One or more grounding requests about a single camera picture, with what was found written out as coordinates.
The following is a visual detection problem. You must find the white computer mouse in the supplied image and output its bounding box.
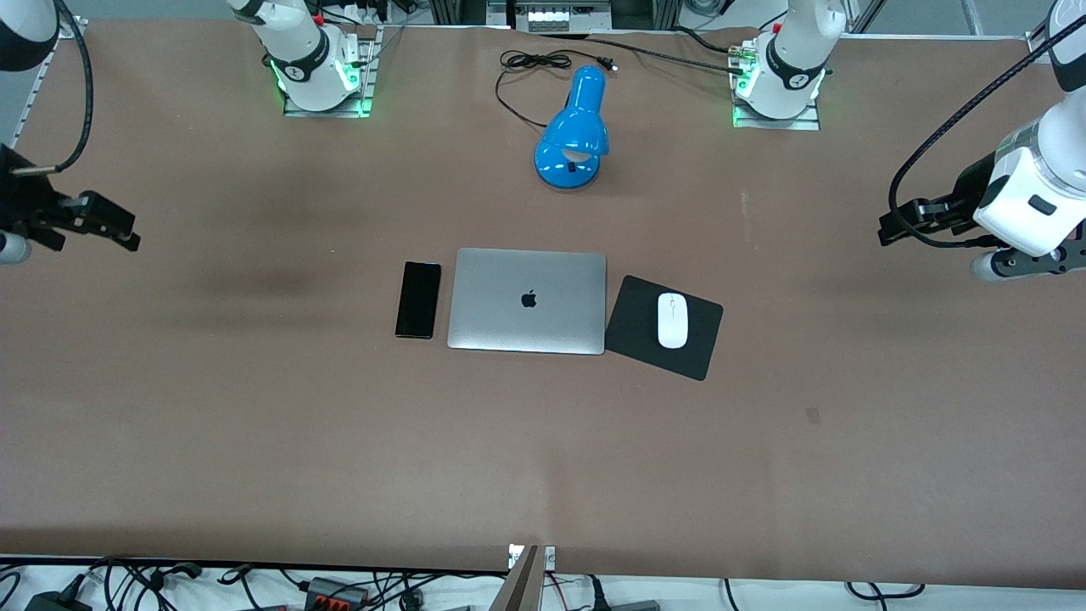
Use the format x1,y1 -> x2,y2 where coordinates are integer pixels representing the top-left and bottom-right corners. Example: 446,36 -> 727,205
658,292 -> 690,350

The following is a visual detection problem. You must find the black smartphone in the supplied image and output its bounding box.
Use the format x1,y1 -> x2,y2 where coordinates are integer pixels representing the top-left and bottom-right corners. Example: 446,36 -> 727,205
395,261 -> 443,340

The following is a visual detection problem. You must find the black mouse pad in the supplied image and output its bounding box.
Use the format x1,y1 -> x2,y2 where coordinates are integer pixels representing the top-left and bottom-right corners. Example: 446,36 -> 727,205
604,274 -> 725,382

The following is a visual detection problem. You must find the black aluminium extrusion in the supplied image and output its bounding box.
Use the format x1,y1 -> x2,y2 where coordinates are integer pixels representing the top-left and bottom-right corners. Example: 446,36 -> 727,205
611,0 -> 680,31
428,0 -> 489,26

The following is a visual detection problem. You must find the blue desk lamp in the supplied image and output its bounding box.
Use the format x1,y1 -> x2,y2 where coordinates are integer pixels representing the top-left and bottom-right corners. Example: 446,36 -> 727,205
534,65 -> 611,192

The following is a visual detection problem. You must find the black power adapter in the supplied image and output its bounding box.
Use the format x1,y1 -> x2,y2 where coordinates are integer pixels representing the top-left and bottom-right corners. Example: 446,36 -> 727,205
24,588 -> 92,611

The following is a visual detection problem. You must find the silver closed laptop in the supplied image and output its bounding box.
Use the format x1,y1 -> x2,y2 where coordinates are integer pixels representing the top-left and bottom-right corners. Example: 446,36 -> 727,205
447,247 -> 608,356

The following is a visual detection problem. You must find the grey box with orange terminals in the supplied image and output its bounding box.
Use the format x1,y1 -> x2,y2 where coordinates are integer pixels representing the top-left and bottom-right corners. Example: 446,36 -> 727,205
304,576 -> 372,611

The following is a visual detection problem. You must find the white power strip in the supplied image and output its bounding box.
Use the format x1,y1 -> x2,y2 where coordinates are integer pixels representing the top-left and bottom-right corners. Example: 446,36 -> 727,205
512,3 -> 592,34

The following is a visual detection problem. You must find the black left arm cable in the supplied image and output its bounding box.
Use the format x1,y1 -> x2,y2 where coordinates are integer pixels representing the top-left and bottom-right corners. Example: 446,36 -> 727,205
887,32 -> 1086,249

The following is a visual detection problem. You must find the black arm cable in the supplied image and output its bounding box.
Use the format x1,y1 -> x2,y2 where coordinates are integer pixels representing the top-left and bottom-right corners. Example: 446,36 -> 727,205
7,0 -> 94,176
887,32 -> 1086,249

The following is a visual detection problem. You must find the aluminium table edge rail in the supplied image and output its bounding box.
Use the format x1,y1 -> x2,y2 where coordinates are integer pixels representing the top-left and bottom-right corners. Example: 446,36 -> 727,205
1025,0 -> 1061,64
0,15 -> 87,179

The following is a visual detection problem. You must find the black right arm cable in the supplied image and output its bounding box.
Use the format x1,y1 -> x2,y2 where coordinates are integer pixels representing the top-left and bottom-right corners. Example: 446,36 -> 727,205
7,0 -> 94,176

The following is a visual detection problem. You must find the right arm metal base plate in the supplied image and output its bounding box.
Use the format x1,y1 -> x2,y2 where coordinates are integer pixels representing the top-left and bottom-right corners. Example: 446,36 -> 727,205
283,25 -> 379,119

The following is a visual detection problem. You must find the black braided base cable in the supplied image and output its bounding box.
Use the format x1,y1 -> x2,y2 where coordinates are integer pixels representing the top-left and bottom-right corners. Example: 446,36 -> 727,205
543,32 -> 747,76

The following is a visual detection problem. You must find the power strip with red switch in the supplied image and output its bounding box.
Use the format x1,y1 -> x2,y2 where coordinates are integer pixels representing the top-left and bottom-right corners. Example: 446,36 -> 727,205
314,0 -> 400,28

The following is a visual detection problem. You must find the black lamp power cable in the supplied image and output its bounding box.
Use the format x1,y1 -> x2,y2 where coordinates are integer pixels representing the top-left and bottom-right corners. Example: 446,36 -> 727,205
495,48 -> 619,131

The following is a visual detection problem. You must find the brown wooden post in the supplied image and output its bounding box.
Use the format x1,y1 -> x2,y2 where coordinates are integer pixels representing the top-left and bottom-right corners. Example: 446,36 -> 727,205
490,545 -> 544,611

